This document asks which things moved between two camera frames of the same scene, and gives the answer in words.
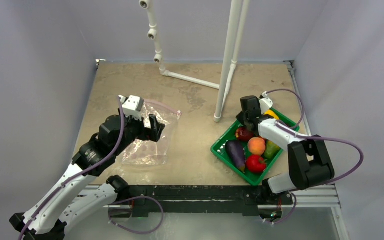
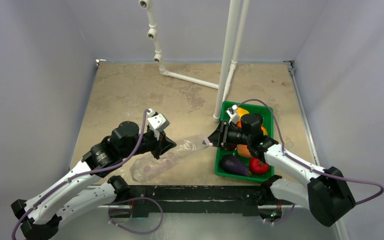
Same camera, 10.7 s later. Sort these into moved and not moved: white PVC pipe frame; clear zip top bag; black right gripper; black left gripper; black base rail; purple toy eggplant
Moved: black left gripper; clear zip top bag; purple toy eggplant; black right gripper
Not moved: white PVC pipe frame; black base rail
